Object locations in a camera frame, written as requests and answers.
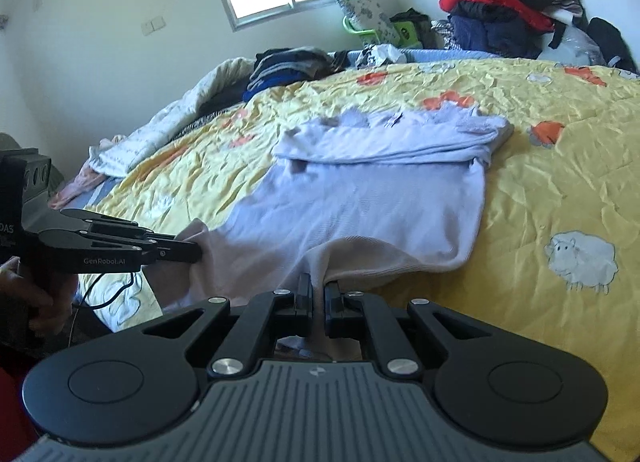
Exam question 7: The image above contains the lavender long-sleeve top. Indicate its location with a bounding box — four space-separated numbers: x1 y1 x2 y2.
162 109 516 364

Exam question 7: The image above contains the checkered cloth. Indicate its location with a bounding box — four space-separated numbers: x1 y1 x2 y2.
429 19 457 49

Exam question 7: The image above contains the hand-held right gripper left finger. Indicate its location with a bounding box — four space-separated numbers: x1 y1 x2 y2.
141 272 316 379

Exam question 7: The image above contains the black bag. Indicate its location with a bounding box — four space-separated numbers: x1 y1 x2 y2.
587 17 639 74

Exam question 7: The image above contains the yellow printed bedspread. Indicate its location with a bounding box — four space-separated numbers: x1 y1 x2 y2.
70 58 640 462

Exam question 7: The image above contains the black cable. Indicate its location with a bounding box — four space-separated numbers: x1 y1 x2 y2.
64 269 149 349

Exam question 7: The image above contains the stack of dark folded clothes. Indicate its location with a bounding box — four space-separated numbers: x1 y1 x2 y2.
242 46 349 104

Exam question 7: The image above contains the person's left hand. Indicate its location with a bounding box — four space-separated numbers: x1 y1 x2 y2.
0 256 80 339

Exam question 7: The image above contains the person's red clothing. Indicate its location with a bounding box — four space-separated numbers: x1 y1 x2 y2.
0 366 39 462

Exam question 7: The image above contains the navy jacket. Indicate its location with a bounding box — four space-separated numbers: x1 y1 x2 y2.
447 2 547 61

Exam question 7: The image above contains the clear plastic bag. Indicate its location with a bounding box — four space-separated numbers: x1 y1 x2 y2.
549 24 607 66

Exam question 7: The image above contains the white quilt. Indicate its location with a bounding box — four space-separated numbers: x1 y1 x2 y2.
89 57 257 179

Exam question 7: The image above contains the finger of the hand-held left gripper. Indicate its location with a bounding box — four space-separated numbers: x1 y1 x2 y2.
36 228 204 274
59 208 177 244

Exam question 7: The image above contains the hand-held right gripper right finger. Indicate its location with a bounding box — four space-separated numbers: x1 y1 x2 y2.
323 279 502 379

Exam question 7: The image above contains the green chair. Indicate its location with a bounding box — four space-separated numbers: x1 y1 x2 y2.
342 16 427 51

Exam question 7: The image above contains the patterned grey pillow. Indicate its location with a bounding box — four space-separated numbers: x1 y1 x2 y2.
335 0 397 43

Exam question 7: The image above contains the blue blanket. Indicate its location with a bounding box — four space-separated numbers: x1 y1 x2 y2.
345 46 494 68

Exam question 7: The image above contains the crumpled white plastic bag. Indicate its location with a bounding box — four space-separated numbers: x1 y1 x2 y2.
357 43 409 68

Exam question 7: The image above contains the pink cloth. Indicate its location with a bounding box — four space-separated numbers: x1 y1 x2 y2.
48 166 124 211

